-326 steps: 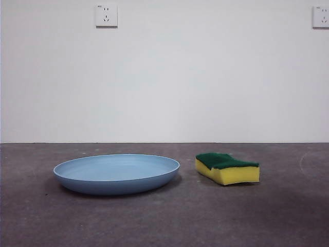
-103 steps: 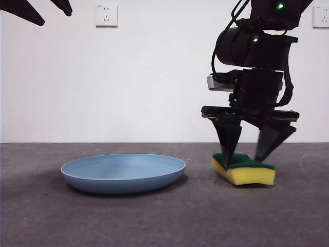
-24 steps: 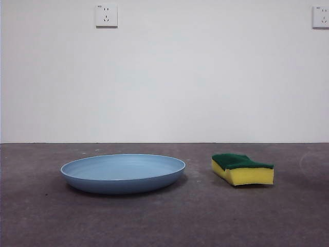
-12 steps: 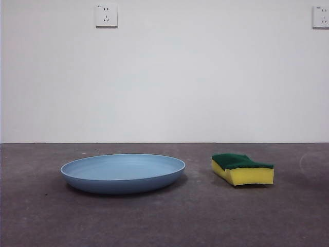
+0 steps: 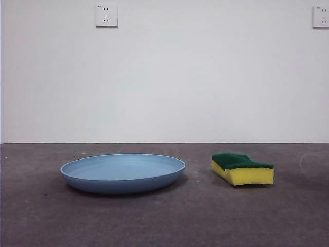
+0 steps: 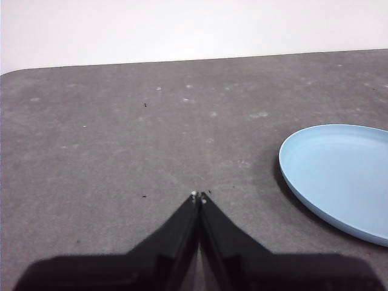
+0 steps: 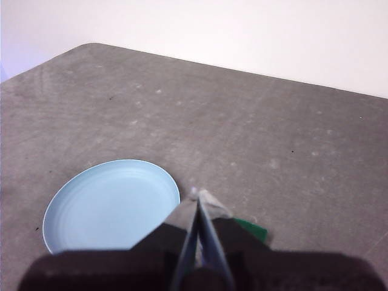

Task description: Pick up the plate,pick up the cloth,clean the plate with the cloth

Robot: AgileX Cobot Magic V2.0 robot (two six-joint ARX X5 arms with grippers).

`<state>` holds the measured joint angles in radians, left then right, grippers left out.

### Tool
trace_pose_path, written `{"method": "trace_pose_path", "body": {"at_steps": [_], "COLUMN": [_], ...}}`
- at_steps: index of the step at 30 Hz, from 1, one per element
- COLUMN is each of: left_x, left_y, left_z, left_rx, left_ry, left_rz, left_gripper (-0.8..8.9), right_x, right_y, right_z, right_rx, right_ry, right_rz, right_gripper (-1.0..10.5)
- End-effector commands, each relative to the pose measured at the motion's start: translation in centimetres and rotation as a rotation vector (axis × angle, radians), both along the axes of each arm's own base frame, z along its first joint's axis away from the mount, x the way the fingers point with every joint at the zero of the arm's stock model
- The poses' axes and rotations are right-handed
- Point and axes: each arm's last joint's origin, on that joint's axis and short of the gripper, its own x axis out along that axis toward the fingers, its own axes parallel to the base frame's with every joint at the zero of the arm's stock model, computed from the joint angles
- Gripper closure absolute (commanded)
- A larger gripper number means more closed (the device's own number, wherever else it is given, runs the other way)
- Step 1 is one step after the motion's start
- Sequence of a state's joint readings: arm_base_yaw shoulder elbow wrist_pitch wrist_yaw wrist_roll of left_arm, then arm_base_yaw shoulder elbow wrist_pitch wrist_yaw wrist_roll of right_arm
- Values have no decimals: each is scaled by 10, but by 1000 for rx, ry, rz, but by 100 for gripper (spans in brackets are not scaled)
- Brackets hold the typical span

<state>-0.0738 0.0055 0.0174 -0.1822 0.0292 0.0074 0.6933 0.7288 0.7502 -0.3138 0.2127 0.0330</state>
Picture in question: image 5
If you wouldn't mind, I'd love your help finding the blue round plate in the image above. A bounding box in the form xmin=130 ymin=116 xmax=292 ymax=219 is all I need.
xmin=60 ymin=153 xmax=187 ymax=195

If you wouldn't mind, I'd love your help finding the white wall socket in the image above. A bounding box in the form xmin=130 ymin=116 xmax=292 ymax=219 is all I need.
xmin=95 ymin=4 xmax=119 ymax=28
xmin=312 ymin=5 xmax=329 ymax=29

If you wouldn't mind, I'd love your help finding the yellow sponge with green pad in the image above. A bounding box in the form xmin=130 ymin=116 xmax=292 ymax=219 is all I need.
xmin=211 ymin=152 xmax=275 ymax=186

